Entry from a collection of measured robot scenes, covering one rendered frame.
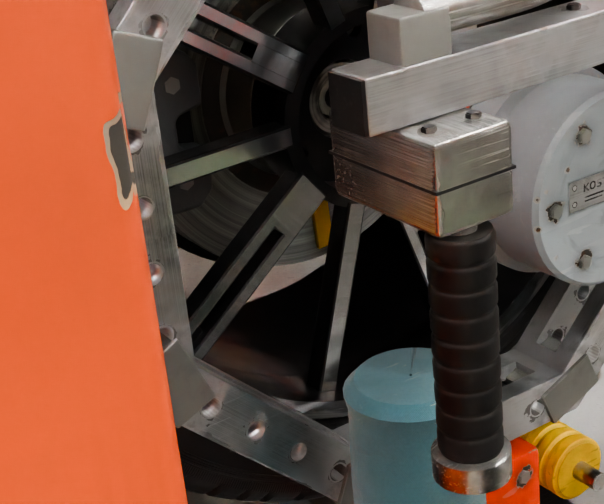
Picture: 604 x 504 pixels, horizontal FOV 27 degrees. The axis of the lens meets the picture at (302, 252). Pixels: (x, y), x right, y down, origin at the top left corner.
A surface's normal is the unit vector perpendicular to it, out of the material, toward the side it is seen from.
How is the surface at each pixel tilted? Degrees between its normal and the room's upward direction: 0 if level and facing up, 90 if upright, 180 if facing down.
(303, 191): 90
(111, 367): 90
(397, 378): 0
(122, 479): 90
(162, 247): 90
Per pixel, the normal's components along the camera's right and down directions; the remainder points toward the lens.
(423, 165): -0.83, 0.30
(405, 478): -0.20, 0.38
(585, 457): 0.54, 0.29
